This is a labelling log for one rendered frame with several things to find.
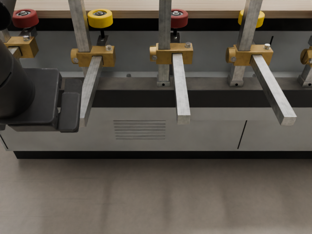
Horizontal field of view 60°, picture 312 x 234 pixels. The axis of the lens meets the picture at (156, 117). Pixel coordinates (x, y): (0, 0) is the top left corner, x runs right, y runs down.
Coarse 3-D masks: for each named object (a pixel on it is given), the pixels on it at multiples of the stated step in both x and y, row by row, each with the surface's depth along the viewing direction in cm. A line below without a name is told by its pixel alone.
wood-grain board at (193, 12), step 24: (24, 0) 99; (48, 0) 99; (96, 0) 99; (120, 0) 99; (144, 0) 99; (192, 0) 99; (216, 0) 99; (240, 0) 99; (264, 0) 99; (288, 0) 99
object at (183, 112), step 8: (176, 40) 90; (176, 56) 83; (176, 64) 79; (176, 72) 76; (176, 80) 73; (184, 80) 73; (176, 88) 71; (184, 88) 71; (176, 96) 68; (184, 96) 68; (176, 104) 66; (184, 104) 66; (176, 112) 66; (184, 112) 64; (184, 120) 64
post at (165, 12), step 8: (160, 0) 74; (168, 0) 74; (160, 8) 76; (168, 8) 76; (160, 16) 77; (168, 16) 77; (160, 24) 79; (168, 24) 79; (160, 32) 80; (168, 32) 80; (160, 40) 82; (168, 40) 82; (160, 48) 84; (168, 48) 84; (160, 64) 88; (168, 64) 88; (160, 72) 90; (168, 72) 90; (160, 80) 92; (168, 80) 92
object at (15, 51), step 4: (24, 28) 92; (32, 28) 92; (20, 32) 90; (24, 32) 90; (28, 32) 90; (32, 32) 92; (36, 32) 94; (20, 36) 88; (32, 36) 92; (8, 48) 82; (12, 48) 82; (16, 48) 82; (12, 52) 80; (16, 52) 81; (20, 52) 84; (16, 56) 81; (20, 56) 84
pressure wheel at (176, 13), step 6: (174, 12) 88; (180, 12) 90; (186, 12) 89; (174, 18) 86; (180, 18) 86; (186, 18) 87; (174, 24) 87; (180, 24) 87; (186, 24) 89; (174, 30) 92
